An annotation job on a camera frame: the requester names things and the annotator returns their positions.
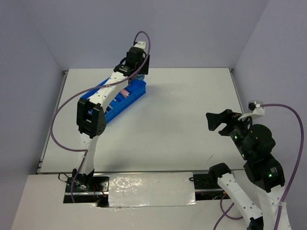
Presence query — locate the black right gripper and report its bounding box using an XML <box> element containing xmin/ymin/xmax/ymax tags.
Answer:
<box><xmin>205</xmin><ymin>106</ymin><xmax>254</xmax><ymax>158</ymax></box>

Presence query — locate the blue paint jar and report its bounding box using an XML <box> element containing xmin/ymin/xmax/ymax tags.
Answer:
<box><xmin>136</xmin><ymin>74</ymin><xmax>145</xmax><ymax>81</ymax></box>

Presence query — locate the pink lidded small bottle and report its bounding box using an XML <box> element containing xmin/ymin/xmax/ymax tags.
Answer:
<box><xmin>120</xmin><ymin>89</ymin><xmax>130</xmax><ymax>98</ymax></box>

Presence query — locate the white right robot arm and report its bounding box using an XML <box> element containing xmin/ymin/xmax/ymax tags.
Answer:
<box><xmin>206</xmin><ymin>109</ymin><xmax>291</xmax><ymax>230</ymax></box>

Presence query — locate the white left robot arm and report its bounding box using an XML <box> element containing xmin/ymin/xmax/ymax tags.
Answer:
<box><xmin>72</xmin><ymin>41</ymin><xmax>149</xmax><ymax>191</ymax></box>

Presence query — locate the blue compartment tray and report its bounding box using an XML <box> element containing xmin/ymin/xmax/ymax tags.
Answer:
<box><xmin>80</xmin><ymin>79</ymin><xmax>147</xmax><ymax>124</ymax></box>

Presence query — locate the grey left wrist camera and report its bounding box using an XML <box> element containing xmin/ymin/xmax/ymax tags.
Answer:
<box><xmin>133</xmin><ymin>41</ymin><xmax>147</xmax><ymax>51</ymax></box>

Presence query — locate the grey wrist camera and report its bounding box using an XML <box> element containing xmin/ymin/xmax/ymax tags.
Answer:
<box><xmin>133</xmin><ymin>41</ymin><xmax>147</xmax><ymax>51</ymax></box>
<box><xmin>238</xmin><ymin>100</ymin><xmax>265</xmax><ymax>121</ymax></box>

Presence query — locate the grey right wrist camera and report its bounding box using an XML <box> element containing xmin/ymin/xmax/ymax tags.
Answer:
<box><xmin>238</xmin><ymin>100</ymin><xmax>265</xmax><ymax>121</ymax></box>

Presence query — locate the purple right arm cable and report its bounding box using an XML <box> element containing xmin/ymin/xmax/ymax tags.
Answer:
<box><xmin>212</xmin><ymin>103</ymin><xmax>305</xmax><ymax>230</ymax></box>

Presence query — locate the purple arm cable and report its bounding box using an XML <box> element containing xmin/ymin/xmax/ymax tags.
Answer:
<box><xmin>212</xmin><ymin>103</ymin><xmax>305</xmax><ymax>230</ymax></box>
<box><xmin>49</xmin><ymin>31</ymin><xmax>152</xmax><ymax>204</ymax></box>

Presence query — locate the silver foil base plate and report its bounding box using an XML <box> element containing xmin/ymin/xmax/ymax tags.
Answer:
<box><xmin>108</xmin><ymin>172</ymin><xmax>196</xmax><ymax>207</ymax></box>

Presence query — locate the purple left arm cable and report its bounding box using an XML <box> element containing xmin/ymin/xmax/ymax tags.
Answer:
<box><xmin>49</xmin><ymin>31</ymin><xmax>152</xmax><ymax>204</ymax></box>

